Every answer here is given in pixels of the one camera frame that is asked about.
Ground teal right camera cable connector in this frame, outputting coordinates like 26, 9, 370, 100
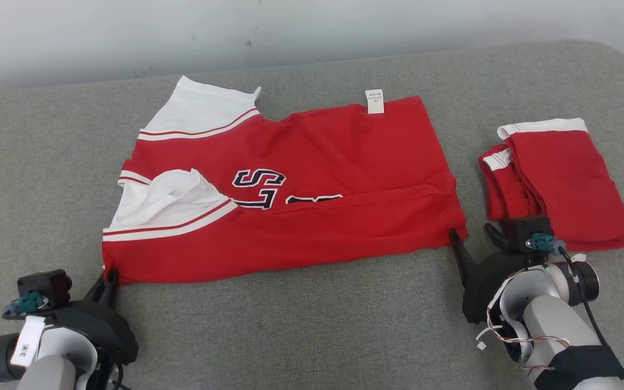
526, 233, 567, 255

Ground white and red loose wires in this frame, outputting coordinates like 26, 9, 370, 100
477, 271, 570, 374

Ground teal camera cable connector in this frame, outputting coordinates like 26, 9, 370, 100
2, 291, 48, 317
526, 233, 567, 255

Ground red shorts with white stripe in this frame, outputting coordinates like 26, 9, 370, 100
478, 118, 624, 252

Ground white paper cable label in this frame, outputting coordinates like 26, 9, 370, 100
10, 316, 46, 367

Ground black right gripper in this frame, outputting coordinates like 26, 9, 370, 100
448, 223, 532, 325

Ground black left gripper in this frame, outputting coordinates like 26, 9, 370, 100
47, 269, 140, 365

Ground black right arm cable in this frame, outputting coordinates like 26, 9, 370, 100
558, 246, 624, 390

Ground red and white jersey shirt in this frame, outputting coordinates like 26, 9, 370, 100
101, 75, 470, 285

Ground teal left camera cable connector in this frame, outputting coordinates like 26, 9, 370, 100
2, 291, 48, 317

